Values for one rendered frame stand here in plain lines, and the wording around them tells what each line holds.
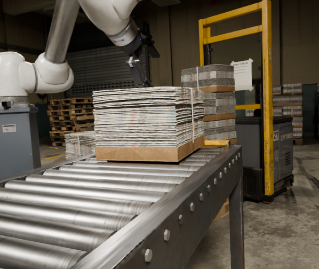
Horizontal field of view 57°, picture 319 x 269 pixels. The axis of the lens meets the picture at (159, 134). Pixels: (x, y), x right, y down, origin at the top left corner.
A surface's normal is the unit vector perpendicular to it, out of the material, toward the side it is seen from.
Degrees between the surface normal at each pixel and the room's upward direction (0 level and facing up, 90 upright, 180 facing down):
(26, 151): 90
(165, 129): 90
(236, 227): 90
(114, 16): 131
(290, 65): 90
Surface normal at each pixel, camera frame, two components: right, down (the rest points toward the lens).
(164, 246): 0.91, 0.00
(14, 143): 0.21, 0.08
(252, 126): -0.71, 0.11
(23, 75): 0.69, 0.01
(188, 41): -0.40, 0.11
